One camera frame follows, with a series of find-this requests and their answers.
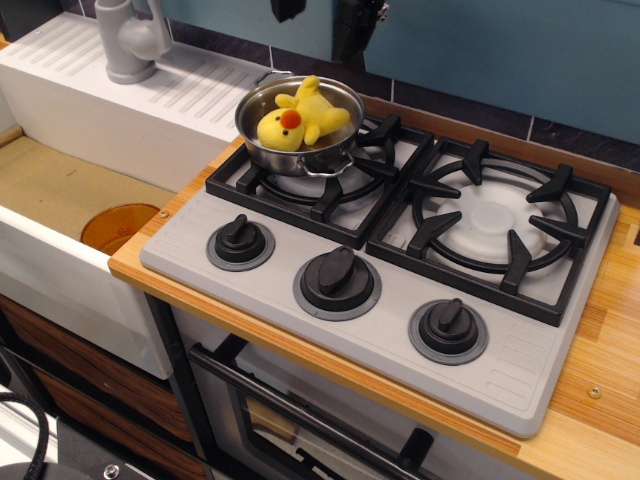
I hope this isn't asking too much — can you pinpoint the teal wall cabinet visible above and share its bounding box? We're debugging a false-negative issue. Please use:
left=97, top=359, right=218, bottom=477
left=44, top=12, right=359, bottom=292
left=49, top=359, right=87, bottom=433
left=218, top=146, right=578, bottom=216
left=163, top=1, right=639, bottom=143

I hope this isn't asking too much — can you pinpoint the black left burner grate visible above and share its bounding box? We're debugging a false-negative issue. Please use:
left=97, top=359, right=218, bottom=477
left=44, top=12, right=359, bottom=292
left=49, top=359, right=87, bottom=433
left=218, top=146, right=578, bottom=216
left=206, top=115, right=434, bottom=249

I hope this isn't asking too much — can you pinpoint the black right burner grate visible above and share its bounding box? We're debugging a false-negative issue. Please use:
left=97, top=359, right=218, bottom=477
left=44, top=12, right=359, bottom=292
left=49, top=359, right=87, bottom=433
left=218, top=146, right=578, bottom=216
left=366, top=138, right=619, bottom=327

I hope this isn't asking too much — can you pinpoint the black burner grate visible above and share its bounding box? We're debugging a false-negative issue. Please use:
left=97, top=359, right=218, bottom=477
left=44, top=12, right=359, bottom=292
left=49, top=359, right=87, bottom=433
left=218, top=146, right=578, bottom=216
left=206, top=115, right=434, bottom=249
left=366, top=138, right=619, bottom=327

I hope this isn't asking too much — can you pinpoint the black right stove knob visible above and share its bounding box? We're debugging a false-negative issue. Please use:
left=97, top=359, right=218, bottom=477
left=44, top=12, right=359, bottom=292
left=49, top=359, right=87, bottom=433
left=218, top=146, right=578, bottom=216
left=408, top=298, right=489, bottom=366

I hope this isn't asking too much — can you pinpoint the white toy sink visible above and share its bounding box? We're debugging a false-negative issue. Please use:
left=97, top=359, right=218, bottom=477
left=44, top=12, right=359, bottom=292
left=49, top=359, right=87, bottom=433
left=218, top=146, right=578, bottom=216
left=1, top=13, right=264, bottom=379

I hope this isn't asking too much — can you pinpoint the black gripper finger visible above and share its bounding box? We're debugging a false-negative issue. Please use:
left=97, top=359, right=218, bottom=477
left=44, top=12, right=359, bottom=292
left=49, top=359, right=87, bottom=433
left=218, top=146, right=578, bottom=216
left=270, top=0, right=306, bottom=23
left=331, top=0, right=383, bottom=61

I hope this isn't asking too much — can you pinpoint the black middle stove knob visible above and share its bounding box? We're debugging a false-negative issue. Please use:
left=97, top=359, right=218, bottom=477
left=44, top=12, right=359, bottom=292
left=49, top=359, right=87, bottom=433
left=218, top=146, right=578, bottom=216
left=293, top=246, right=382, bottom=322

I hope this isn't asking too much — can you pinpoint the oven door with handle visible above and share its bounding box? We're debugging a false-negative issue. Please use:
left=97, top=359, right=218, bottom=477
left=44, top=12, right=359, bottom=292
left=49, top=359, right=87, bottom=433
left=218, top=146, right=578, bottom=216
left=188, top=335, right=509, bottom=479

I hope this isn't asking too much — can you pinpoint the grey toy stove top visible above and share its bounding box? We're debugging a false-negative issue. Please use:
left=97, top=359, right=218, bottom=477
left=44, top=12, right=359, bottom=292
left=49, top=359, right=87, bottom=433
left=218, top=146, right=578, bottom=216
left=140, top=183, right=598, bottom=437

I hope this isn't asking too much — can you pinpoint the black left stove knob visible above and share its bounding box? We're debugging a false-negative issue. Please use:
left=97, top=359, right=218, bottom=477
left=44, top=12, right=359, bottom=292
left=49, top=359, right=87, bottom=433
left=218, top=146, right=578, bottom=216
left=206, top=214, right=276, bottom=272

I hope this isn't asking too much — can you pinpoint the black braided cable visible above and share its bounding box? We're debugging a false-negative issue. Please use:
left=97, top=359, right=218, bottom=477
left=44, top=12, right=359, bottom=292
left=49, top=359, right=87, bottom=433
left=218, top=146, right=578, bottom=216
left=0, top=390, right=51, bottom=480

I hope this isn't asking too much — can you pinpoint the stainless steel pan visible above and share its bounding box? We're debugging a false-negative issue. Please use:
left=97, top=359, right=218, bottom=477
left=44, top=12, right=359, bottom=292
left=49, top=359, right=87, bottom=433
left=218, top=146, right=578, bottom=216
left=235, top=71, right=365, bottom=177

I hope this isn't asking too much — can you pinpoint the black stove knob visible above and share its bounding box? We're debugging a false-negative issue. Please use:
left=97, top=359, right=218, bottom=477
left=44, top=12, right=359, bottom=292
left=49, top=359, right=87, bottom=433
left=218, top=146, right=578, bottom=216
left=206, top=214, right=276, bottom=272
left=408, top=298, right=489, bottom=366
left=293, top=246, right=382, bottom=322

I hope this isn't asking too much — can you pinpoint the grey toy faucet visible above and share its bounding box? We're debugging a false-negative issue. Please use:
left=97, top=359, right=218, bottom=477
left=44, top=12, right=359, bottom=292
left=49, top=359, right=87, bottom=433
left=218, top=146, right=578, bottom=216
left=95, top=0, right=172, bottom=85

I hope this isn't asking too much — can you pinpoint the wooden drawer cabinet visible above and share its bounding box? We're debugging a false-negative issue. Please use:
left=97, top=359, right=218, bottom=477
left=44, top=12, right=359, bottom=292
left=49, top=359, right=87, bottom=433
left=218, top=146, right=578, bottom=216
left=1, top=297, right=207, bottom=479

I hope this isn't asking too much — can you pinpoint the yellow stuffed duck toy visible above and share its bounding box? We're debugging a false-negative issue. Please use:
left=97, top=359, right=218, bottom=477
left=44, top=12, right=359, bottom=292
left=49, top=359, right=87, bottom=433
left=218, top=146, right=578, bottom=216
left=256, top=75, right=351, bottom=152

